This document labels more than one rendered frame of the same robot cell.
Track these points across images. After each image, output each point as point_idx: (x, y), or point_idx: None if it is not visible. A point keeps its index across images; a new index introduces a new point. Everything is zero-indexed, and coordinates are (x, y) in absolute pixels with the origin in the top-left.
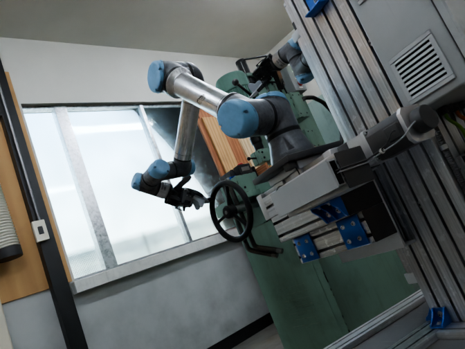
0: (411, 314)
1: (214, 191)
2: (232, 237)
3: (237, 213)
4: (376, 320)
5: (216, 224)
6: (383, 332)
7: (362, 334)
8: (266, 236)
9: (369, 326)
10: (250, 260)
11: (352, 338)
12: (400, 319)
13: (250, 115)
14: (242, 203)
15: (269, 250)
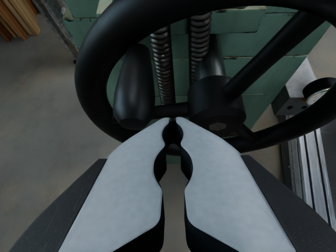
0: (328, 162)
1: (184, 16)
2: (173, 148)
3: (92, 10)
4: (315, 180)
5: (112, 127)
6: (334, 200)
7: (334, 216)
8: (178, 79)
9: (322, 196)
10: (109, 101)
11: (332, 227)
12: (328, 173)
13: None
14: (216, 44)
15: (226, 136)
